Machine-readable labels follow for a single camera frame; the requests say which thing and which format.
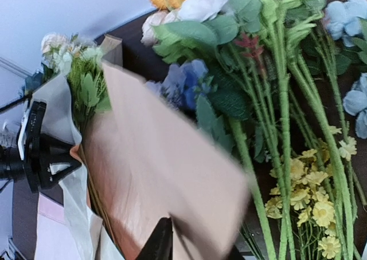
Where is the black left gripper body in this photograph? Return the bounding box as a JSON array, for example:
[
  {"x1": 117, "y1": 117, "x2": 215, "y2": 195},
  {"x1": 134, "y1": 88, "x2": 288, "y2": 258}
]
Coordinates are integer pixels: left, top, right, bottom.
[{"x1": 1, "y1": 101, "x2": 50, "y2": 193}]

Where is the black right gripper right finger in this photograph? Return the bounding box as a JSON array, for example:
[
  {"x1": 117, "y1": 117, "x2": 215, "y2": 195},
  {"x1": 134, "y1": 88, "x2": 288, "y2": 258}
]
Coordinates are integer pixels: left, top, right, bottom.
[{"x1": 227, "y1": 239, "x2": 252, "y2": 260}]

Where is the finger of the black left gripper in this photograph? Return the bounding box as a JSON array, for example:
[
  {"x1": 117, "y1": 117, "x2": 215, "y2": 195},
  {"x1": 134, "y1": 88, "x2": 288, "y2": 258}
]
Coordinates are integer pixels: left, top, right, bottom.
[
  {"x1": 42, "y1": 161, "x2": 81, "y2": 190},
  {"x1": 40, "y1": 133, "x2": 81, "y2": 166}
]

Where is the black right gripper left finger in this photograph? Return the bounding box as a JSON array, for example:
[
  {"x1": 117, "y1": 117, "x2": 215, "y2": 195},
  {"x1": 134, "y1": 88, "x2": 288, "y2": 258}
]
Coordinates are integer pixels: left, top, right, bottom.
[{"x1": 137, "y1": 218, "x2": 173, "y2": 260}]

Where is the peach wrapping paper sheet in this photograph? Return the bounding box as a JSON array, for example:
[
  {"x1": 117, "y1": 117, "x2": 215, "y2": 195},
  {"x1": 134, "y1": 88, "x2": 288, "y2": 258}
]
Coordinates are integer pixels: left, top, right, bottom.
[{"x1": 83, "y1": 62, "x2": 249, "y2": 259}]

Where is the white hydrangea green leaf bunch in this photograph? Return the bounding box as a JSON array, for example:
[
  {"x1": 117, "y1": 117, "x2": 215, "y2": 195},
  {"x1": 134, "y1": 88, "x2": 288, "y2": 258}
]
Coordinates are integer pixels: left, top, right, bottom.
[{"x1": 50, "y1": 46, "x2": 111, "y2": 132}]

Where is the blue hydrangea bunch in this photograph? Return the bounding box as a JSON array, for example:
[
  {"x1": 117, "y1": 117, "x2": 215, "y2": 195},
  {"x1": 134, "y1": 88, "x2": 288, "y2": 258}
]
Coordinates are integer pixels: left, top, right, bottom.
[{"x1": 20, "y1": 71, "x2": 44, "y2": 96}]

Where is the grey-white wrapping paper sheet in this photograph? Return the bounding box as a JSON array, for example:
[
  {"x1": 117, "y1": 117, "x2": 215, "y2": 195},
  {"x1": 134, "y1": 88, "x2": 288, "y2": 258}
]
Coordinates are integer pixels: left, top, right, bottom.
[{"x1": 33, "y1": 75, "x2": 123, "y2": 259}]

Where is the pile of fake flowers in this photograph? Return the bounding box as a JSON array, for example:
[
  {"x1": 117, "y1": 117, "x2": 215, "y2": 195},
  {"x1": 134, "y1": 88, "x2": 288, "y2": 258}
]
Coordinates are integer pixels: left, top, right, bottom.
[{"x1": 141, "y1": 0, "x2": 366, "y2": 259}]

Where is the stack of pastel paper sheets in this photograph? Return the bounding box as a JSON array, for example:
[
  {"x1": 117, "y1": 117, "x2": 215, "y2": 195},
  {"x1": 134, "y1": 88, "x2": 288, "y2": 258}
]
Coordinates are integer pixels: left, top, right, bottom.
[{"x1": 1, "y1": 180, "x2": 77, "y2": 259}]

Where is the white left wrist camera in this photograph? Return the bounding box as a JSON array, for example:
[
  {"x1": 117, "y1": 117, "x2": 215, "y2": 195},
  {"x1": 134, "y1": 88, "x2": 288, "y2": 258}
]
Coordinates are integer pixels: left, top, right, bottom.
[{"x1": 17, "y1": 108, "x2": 37, "y2": 161}]

